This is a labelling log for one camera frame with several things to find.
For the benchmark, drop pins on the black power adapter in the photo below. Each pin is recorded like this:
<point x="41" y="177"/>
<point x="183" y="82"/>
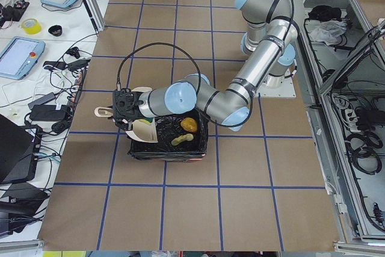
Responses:
<point x="50" y="113"/>

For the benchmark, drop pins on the black power strip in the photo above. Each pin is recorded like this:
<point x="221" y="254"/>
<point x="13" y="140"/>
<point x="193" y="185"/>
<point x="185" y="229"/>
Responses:
<point x="76" y="88"/>

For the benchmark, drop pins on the black bin liner bag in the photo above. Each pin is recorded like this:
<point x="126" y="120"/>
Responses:
<point x="168" y="128"/>

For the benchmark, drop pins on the black laptop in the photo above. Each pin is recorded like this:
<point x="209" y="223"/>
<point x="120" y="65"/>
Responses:
<point x="19" y="148"/>

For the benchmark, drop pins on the beige plastic dustpan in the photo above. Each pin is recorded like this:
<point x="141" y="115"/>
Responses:
<point x="140" y="131"/>

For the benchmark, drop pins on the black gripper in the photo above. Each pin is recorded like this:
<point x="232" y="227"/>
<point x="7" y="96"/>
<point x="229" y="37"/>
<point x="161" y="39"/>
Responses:
<point x="134" y="114"/>

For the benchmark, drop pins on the yellow tape roll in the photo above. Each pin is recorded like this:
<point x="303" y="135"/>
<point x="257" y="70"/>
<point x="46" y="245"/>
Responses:
<point x="31" y="26"/>

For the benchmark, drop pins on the blue teach pendant near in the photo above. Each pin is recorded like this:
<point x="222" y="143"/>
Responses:
<point x="19" y="57"/>

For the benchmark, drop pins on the black tape roll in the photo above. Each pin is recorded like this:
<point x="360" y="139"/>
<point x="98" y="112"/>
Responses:
<point x="55" y="30"/>

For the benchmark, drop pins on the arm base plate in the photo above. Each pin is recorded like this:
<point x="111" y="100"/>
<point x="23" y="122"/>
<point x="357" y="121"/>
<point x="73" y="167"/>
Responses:
<point x="277" y="87"/>

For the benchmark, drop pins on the green yellow sponge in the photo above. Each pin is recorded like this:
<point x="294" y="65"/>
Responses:
<point x="147" y="121"/>

